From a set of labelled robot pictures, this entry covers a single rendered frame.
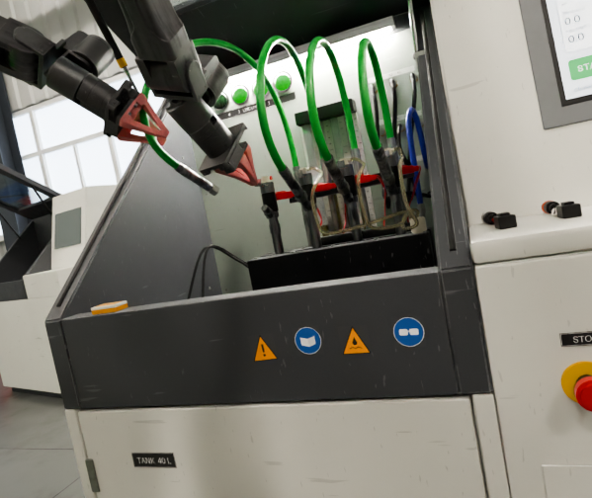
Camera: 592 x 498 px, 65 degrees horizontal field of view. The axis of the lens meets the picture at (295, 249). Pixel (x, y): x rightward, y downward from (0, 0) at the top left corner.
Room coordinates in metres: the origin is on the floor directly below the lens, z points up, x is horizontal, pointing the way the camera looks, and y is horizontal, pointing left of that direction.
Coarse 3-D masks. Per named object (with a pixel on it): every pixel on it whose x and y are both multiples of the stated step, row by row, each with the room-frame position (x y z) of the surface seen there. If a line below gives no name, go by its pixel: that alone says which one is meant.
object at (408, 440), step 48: (96, 432) 0.77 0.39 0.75; (144, 432) 0.73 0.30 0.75; (192, 432) 0.70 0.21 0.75; (240, 432) 0.67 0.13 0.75; (288, 432) 0.64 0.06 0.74; (336, 432) 0.62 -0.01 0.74; (384, 432) 0.59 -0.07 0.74; (432, 432) 0.57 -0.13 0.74; (96, 480) 0.77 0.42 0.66; (144, 480) 0.74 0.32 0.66; (192, 480) 0.71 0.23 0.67; (240, 480) 0.68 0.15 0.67; (288, 480) 0.65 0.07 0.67; (336, 480) 0.62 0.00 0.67; (384, 480) 0.60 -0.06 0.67; (432, 480) 0.58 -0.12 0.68; (480, 480) 0.56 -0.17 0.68
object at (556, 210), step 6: (546, 204) 0.68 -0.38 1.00; (552, 204) 0.66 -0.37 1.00; (558, 204) 0.67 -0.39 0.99; (564, 204) 0.59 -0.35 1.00; (570, 204) 0.59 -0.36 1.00; (576, 204) 0.58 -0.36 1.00; (546, 210) 0.68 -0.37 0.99; (552, 210) 0.65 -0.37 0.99; (558, 210) 0.60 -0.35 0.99; (564, 210) 0.58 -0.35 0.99; (570, 210) 0.58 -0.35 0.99; (576, 210) 0.58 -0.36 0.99; (558, 216) 0.60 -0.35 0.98; (564, 216) 0.58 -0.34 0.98; (570, 216) 0.58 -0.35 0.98; (576, 216) 0.58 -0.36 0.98
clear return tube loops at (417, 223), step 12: (312, 168) 0.87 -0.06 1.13; (312, 192) 0.77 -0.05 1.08; (360, 192) 0.73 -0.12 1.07; (312, 204) 0.76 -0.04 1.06; (360, 204) 0.73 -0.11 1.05; (384, 216) 0.79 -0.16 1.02; (420, 216) 0.79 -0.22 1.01; (348, 228) 0.78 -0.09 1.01; (372, 228) 0.73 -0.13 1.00; (384, 228) 0.74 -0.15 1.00; (408, 228) 0.73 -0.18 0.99; (420, 228) 0.78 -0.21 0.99
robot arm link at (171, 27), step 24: (120, 0) 0.61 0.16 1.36; (144, 0) 0.60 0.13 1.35; (168, 0) 0.64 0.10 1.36; (144, 24) 0.62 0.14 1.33; (168, 24) 0.64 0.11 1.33; (144, 48) 0.65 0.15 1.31; (168, 48) 0.64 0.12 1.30; (192, 48) 0.69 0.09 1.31; (144, 72) 0.69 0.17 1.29; (168, 72) 0.68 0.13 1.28
